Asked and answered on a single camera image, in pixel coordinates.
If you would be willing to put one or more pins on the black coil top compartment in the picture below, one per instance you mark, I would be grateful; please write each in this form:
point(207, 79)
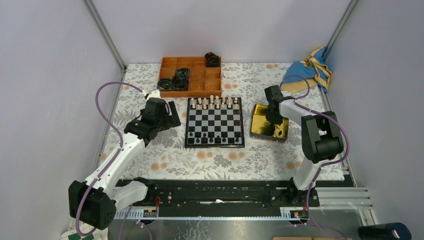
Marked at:
point(212, 60)

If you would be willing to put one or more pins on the black silver chess board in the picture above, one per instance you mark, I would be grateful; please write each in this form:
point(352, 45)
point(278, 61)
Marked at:
point(221, 115)

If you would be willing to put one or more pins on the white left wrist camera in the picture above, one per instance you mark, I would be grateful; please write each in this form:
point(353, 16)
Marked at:
point(152, 94)

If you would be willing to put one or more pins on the orange compartment tray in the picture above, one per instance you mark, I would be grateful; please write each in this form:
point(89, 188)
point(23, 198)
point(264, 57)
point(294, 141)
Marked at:
point(203, 81)

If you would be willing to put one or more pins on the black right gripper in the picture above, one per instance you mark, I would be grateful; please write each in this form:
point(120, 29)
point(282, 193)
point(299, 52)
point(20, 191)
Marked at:
point(270, 119)

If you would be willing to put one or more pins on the black coil middle compartment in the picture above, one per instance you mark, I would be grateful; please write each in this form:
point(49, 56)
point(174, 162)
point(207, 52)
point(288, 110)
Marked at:
point(180, 80)

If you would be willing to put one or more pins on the gold tin of black pieces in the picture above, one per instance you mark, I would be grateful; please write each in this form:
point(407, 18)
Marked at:
point(261, 129)

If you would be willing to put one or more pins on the floral table mat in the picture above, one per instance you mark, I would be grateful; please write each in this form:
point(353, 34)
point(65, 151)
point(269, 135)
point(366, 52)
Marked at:
point(166, 158)

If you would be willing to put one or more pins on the black coil compartment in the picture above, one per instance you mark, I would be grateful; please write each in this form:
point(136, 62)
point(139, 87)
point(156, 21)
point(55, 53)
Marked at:
point(180, 80)
point(212, 60)

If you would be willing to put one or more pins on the blue yellow cloth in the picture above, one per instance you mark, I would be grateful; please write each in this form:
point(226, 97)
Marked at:
point(311, 71)

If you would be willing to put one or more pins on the black green coil left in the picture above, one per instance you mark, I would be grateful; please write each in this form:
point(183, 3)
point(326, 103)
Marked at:
point(165, 84)

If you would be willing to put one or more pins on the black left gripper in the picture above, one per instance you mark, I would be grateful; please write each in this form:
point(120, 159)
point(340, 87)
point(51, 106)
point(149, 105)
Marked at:
point(173, 119)

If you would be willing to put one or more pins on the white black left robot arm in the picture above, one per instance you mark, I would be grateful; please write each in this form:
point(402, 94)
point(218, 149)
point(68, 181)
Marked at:
point(96, 200)

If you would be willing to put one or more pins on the black cylinder bottom right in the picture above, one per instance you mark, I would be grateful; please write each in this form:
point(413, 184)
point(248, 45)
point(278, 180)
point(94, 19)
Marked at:
point(387, 231)

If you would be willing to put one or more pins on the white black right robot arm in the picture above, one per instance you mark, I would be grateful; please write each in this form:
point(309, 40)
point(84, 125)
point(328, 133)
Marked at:
point(321, 137)

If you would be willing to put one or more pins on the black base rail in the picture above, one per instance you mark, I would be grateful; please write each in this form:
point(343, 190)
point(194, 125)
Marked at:
point(225, 198)

